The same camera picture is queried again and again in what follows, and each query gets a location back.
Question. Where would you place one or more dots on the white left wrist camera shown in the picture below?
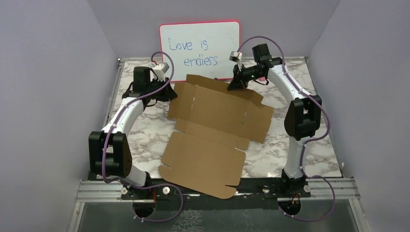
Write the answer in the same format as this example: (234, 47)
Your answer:
(160, 70)

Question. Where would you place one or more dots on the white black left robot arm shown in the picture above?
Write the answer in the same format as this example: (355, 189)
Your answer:
(109, 151)

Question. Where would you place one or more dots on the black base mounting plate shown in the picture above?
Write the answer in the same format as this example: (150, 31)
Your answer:
(250, 193)

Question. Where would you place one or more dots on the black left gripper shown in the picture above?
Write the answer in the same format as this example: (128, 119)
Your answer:
(168, 94)

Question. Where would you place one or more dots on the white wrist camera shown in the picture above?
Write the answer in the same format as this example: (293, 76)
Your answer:
(236, 57)
(160, 70)

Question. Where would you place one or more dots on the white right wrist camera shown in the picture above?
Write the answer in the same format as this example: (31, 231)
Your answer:
(236, 57)

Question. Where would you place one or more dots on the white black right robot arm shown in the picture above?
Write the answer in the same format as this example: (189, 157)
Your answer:
(303, 116)

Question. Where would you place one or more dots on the pink framed whiteboard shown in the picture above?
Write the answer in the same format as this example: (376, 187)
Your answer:
(201, 48)

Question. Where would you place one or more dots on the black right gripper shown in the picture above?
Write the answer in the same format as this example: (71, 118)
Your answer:
(238, 82)

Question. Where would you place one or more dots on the brown cardboard box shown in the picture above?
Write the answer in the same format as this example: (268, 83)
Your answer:
(213, 130)

